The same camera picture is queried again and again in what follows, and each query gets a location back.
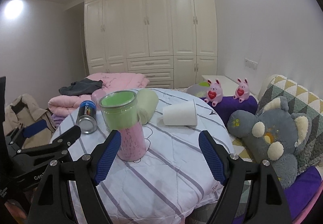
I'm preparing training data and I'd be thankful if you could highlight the green and pink canister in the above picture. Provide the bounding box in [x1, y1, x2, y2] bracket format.
[99, 90, 146, 162]

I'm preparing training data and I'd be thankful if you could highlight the pink translucent cup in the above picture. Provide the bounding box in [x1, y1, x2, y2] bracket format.
[91, 89, 107, 109]

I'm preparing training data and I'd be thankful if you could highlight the pale green cup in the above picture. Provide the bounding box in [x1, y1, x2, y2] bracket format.
[137, 88, 159, 125]

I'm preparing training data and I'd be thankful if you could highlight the white paper cup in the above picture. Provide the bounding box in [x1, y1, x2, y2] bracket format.
[163, 100, 198, 126]

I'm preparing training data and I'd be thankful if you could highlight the beige jacket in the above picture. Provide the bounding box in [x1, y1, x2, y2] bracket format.
[3, 94, 57, 149]

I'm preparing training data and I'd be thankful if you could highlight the folded purple blanket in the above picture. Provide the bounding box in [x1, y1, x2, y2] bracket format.
[51, 114, 65, 128]

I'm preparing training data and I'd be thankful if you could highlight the blue black CoolTowel can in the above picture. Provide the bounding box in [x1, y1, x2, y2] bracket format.
[76, 100, 98, 134]

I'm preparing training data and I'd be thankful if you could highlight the folded pink quilt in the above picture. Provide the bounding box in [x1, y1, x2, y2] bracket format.
[48, 73, 149, 117]

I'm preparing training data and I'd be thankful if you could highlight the dark grey garment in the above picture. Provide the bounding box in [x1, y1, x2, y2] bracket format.
[59, 78, 103, 96]

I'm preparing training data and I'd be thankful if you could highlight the grey koala plush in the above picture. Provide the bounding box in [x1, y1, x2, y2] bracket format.
[227, 96, 311, 189]

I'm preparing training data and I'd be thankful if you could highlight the striped white quilt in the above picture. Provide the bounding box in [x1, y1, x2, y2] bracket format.
[49, 87, 237, 224]

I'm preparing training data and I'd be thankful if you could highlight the purple cushion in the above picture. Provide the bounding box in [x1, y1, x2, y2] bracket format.
[197, 96, 258, 127]

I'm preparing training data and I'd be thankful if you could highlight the triangle pattern quilted pillow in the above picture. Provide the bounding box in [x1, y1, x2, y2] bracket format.
[257, 75, 323, 173]

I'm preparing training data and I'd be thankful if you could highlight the right pink bunny plush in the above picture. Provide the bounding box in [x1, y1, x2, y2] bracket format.
[233, 78, 250, 103]

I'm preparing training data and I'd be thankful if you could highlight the pink bunny plush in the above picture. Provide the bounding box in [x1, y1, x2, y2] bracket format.
[233, 78, 250, 103]
[204, 79, 223, 107]

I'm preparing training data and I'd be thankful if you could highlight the left pink bunny plush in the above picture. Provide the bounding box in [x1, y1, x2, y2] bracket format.
[204, 79, 223, 107]

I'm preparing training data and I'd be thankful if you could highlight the green grey pillow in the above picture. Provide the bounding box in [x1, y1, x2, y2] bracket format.
[186, 81, 210, 98]

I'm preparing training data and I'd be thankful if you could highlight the cream white wardrobe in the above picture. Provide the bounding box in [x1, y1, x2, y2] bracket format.
[84, 0, 217, 88]

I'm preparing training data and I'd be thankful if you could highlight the white wall switch plate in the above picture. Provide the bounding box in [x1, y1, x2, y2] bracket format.
[244, 58, 258, 70]

